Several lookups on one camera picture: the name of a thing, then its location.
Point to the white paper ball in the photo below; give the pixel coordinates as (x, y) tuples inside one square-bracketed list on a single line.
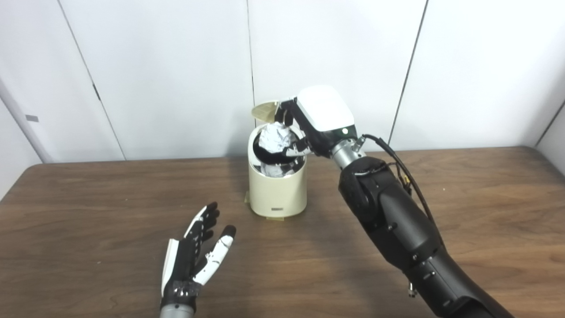
[(276, 137)]

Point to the black wall panel hinge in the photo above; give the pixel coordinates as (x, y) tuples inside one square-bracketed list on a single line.
[(96, 91)]

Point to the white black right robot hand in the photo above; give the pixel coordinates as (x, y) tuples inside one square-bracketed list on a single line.
[(324, 110)]

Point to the cream-colored lidded bin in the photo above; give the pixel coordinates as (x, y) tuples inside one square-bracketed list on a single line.
[(276, 190)]

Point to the small gray wall label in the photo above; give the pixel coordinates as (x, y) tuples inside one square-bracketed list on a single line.
[(32, 118)]

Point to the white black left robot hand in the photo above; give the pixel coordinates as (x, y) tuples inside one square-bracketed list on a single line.
[(190, 256)]

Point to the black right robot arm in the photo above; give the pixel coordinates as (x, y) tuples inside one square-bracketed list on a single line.
[(397, 221)]

